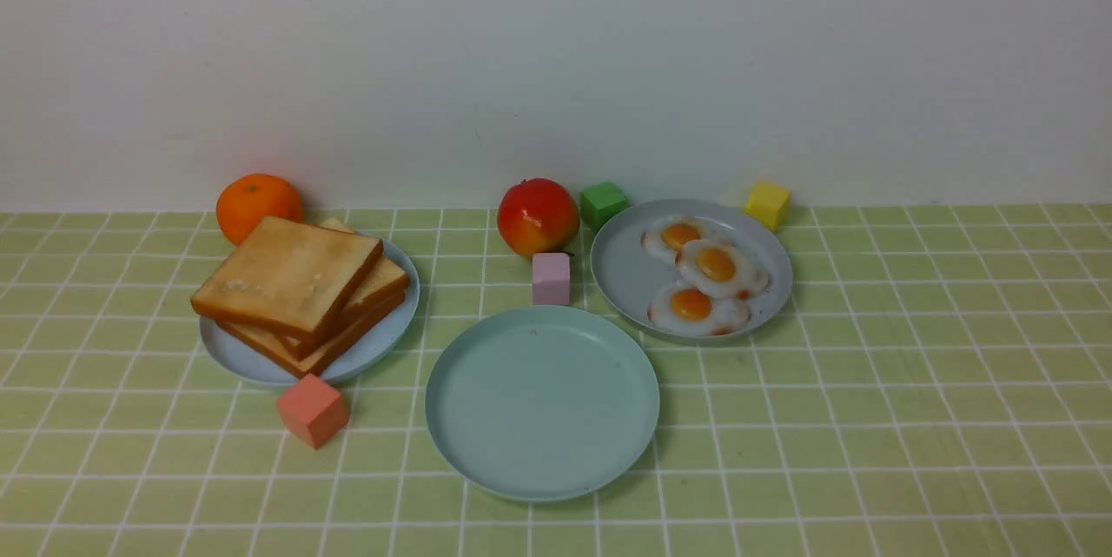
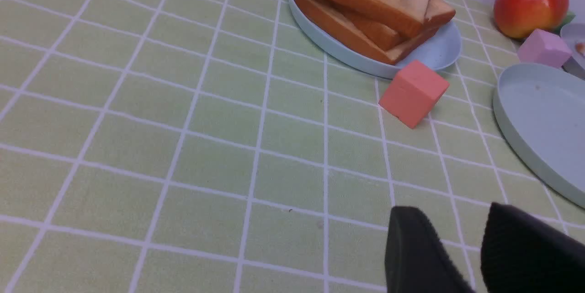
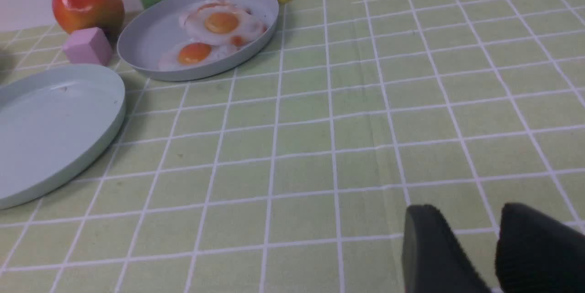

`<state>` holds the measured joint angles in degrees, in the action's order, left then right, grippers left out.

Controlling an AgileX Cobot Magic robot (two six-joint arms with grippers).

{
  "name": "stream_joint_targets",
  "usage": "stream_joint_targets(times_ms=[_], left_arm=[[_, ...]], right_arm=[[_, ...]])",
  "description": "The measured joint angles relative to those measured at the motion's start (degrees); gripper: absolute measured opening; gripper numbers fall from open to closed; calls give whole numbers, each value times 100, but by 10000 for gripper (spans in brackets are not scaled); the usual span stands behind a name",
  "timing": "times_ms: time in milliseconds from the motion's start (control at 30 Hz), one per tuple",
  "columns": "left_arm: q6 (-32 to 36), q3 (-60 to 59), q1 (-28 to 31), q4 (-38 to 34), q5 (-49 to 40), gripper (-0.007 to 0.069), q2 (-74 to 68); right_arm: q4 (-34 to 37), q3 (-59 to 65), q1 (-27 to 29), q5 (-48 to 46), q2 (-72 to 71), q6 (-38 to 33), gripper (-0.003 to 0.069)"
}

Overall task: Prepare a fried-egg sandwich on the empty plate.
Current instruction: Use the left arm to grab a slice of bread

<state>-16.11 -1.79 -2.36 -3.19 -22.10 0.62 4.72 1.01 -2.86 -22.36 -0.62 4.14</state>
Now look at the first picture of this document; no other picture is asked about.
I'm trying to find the fried egg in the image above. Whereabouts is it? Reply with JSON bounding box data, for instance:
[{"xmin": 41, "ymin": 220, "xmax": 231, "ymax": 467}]
[
  {"xmin": 675, "ymin": 239, "xmax": 771, "ymax": 300},
  {"xmin": 641, "ymin": 216, "xmax": 718, "ymax": 267},
  {"xmin": 647, "ymin": 282, "xmax": 749, "ymax": 338}
]

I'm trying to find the toast slice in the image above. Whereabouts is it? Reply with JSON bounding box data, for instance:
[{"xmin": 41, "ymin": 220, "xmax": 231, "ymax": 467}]
[
  {"xmin": 190, "ymin": 216, "xmax": 384, "ymax": 341},
  {"xmin": 275, "ymin": 217, "xmax": 410, "ymax": 359},
  {"xmin": 202, "ymin": 290, "xmax": 414, "ymax": 386}
]

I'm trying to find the pink lilac cube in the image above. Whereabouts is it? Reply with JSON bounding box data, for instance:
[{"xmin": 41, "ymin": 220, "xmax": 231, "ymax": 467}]
[{"xmin": 532, "ymin": 252, "xmax": 572, "ymax": 305}]

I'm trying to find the red apple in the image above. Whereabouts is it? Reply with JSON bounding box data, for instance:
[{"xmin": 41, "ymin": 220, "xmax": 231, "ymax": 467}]
[{"xmin": 496, "ymin": 177, "xmax": 580, "ymax": 259}]

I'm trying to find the green cube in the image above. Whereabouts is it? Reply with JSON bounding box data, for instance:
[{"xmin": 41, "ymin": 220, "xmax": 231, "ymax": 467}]
[{"xmin": 579, "ymin": 182, "xmax": 629, "ymax": 232}]

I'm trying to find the grey-blue egg plate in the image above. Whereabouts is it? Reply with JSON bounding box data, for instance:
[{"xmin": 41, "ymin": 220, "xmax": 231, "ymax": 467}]
[{"xmin": 590, "ymin": 198, "xmax": 794, "ymax": 341}]

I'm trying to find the teal empty centre plate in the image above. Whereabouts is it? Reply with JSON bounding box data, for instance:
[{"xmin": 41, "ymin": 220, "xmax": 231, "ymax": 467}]
[{"xmin": 424, "ymin": 305, "xmax": 662, "ymax": 503}]

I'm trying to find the yellow cube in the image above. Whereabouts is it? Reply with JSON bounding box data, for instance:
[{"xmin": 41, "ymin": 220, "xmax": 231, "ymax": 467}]
[{"xmin": 743, "ymin": 181, "xmax": 791, "ymax": 233}]

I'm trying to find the salmon pink cube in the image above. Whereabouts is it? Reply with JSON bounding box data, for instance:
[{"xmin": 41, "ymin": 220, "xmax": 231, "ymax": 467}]
[{"xmin": 275, "ymin": 374, "xmax": 350, "ymax": 450}]

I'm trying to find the orange mandarin fruit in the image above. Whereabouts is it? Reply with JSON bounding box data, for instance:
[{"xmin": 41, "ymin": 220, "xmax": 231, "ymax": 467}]
[{"xmin": 215, "ymin": 173, "xmax": 302, "ymax": 247}]

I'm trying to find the light blue bread plate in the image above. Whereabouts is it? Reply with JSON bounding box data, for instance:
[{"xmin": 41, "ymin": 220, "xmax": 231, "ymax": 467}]
[{"xmin": 198, "ymin": 239, "xmax": 421, "ymax": 389}]

